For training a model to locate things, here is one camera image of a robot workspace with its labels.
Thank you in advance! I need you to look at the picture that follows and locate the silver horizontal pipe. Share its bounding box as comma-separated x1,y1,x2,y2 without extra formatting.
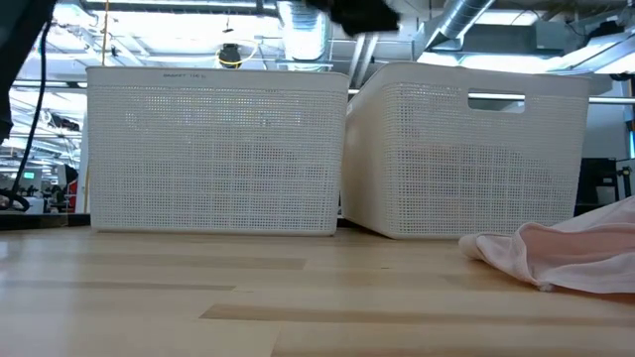
348,88,635,106

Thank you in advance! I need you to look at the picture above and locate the black and red object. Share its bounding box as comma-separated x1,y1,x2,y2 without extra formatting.
57,164,80,214

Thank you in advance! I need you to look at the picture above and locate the silver flexible duct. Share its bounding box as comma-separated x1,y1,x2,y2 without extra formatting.
276,0,332,63

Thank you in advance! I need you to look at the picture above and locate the white perforated plastic bin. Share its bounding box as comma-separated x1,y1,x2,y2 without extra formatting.
340,61,591,241
84,65,350,237

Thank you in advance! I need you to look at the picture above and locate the black equipment with cables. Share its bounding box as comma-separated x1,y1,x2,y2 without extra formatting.
573,157,635,217

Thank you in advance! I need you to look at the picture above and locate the light pink garment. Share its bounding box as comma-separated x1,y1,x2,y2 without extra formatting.
458,195,635,295

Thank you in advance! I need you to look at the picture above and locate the silver spiral duct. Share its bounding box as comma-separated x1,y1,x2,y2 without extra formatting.
411,0,497,61

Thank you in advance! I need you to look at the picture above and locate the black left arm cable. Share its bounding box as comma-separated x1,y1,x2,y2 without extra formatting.
0,19,54,212

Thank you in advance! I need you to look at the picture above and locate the grey box duct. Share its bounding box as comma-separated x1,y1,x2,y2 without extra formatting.
460,22,567,56

